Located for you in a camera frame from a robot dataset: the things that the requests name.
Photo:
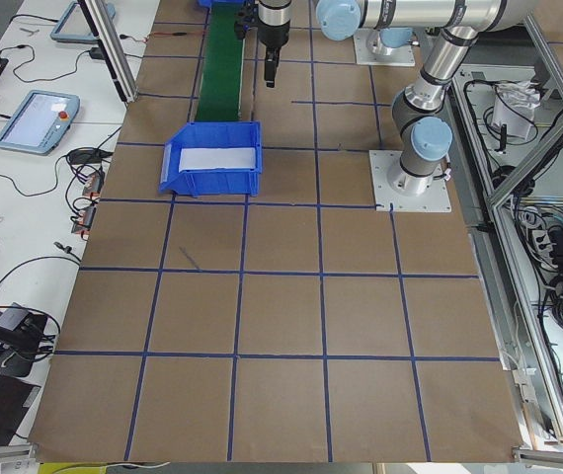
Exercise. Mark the teach pendant tablet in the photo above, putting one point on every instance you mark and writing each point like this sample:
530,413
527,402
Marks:
72,27
39,122

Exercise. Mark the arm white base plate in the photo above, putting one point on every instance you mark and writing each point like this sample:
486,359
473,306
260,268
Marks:
401,57
394,190

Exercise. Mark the blue plastic bin with foam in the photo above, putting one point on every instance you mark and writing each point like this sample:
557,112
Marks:
213,158

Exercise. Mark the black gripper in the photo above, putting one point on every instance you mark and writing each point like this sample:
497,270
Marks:
273,36

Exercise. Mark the near teach pendant tablet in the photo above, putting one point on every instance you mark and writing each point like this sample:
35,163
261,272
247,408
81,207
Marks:
39,122

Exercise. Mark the white paper bag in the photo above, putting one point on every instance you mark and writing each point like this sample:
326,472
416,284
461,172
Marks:
514,108

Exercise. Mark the far teach pendant tablet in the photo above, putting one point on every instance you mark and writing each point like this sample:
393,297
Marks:
72,27

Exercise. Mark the green conveyor belt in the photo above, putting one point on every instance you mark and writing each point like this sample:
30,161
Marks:
221,80

